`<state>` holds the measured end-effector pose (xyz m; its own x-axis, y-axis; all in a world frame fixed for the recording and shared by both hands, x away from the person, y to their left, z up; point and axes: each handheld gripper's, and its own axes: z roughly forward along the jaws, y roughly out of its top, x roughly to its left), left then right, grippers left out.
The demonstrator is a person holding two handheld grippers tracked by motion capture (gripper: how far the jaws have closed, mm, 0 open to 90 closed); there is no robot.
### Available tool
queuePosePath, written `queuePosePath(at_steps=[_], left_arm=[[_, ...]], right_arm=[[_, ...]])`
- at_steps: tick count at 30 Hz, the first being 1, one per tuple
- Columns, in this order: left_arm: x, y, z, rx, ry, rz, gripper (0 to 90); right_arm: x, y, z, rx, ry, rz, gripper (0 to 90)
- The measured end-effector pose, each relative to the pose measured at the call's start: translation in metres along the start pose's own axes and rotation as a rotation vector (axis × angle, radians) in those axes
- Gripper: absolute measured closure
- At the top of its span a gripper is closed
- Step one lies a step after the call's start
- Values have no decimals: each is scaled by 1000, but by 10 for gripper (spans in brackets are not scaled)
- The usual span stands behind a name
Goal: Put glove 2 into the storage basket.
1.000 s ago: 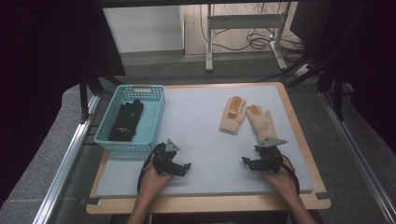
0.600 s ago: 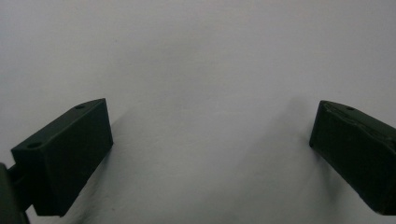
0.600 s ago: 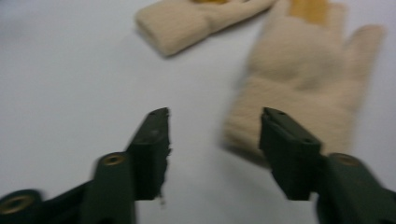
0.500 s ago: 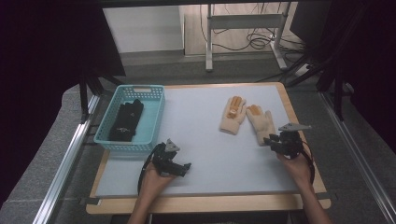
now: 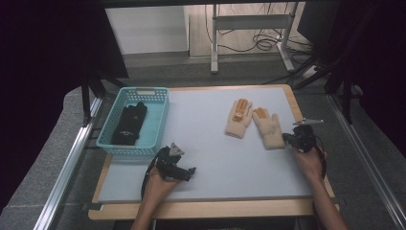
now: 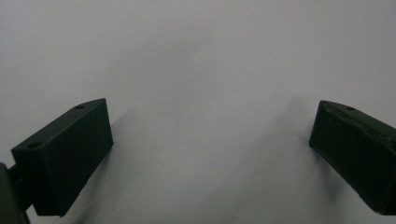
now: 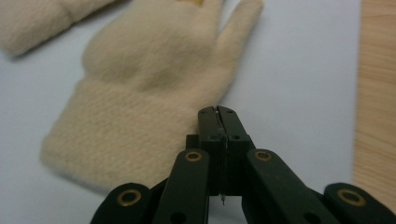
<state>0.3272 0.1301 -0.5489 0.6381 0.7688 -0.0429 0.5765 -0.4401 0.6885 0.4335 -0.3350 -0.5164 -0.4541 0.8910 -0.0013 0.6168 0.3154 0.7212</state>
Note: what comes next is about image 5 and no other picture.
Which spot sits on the person's right hand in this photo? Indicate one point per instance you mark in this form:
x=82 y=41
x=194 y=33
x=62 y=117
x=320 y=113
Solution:
x=311 y=164

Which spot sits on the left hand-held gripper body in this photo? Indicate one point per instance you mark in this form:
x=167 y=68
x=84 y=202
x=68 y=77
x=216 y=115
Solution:
x=167 y=163

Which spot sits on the black stand legs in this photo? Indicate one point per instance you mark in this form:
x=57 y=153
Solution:
x=92 y=87
x=346 y=89

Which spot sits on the grey foam mat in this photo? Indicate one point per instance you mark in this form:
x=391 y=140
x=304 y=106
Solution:
x=217 y=172

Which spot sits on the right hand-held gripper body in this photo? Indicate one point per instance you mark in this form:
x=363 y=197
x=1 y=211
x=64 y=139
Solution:
x=304 y=137

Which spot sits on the wooden table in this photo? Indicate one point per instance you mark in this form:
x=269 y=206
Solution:
x=223 y=211

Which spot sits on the dark curtain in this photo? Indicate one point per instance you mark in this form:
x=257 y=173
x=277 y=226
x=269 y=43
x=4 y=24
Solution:
x=41 y=80
x=386 y=80

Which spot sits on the white power strip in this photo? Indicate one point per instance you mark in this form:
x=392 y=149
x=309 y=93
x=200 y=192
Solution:
x=309 y=72

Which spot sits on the person's left hand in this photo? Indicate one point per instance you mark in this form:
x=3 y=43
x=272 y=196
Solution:
x=161 y=188

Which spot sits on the white panel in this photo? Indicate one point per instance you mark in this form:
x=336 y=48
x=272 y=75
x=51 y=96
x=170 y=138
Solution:
x=146 y=30

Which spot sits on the white metal stand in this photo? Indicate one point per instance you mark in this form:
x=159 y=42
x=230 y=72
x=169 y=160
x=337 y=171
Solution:
x=252 y=21

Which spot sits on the teal plastic basket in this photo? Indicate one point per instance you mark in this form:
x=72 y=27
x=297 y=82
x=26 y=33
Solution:
x=137 y=124

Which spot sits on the beige glove with orange fingers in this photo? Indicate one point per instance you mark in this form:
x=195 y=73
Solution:
x=239 y=123

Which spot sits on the beige glove with orange fingertips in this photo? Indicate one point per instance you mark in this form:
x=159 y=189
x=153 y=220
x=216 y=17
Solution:
x=269 y=131

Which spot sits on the aluminium rail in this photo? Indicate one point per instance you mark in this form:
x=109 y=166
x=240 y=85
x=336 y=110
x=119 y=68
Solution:
x=63 y=179
x=367 y=159

